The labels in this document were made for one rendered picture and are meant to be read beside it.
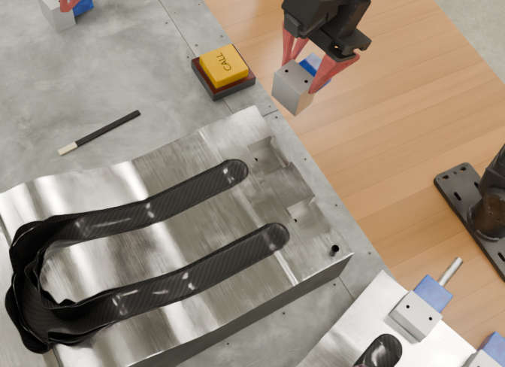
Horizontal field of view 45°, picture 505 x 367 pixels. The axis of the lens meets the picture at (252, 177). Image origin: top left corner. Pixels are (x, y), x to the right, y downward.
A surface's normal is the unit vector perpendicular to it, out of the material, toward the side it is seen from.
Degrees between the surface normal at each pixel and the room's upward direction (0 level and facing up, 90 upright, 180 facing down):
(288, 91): 91
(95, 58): 0
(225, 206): 3
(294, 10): 62
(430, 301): 0
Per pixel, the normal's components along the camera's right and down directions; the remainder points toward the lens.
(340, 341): 0.25, -0.61
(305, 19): -0.60, 0.28
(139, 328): 0.46, -0.60
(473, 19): 0.09, -0.47
